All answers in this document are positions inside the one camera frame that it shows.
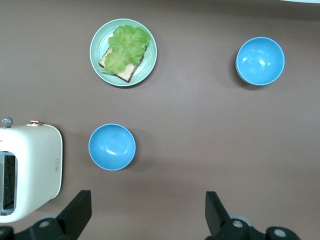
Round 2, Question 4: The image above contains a pale green plate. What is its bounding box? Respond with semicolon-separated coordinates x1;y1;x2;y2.
89;17;158;88

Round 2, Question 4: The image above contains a blue bowl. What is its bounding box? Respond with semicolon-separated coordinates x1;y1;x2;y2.
87;123;137;172
234;36;286;87

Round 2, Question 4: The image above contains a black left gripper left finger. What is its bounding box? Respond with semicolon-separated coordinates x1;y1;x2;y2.
13;190;93;240

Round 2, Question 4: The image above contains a cream white toaster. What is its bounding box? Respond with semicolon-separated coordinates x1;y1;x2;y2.
0;116;63;224

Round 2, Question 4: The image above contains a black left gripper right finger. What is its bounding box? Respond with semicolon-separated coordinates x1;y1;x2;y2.
205;191;268;240

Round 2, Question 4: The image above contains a brown bread slice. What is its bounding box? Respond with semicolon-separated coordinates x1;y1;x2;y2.
98;46;147;83

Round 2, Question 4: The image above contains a green lettuce leaf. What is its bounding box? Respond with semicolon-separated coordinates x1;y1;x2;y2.
100;24;152;75

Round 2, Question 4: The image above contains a brown table cover sheet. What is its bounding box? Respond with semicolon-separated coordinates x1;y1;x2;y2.
0;0;320;240

